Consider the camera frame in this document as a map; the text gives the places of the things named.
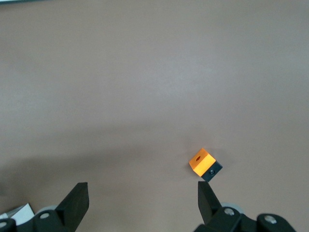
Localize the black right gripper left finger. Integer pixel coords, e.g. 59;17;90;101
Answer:
0;182;90;232

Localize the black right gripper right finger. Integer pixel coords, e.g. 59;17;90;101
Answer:
193;181;300;232

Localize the white drawer cabinet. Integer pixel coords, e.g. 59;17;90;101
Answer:
0;203;35;225

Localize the orange box with black base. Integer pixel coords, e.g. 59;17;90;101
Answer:
188;147;224;183

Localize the brown table cover mat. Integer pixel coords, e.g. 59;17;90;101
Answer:
0;0;309;232

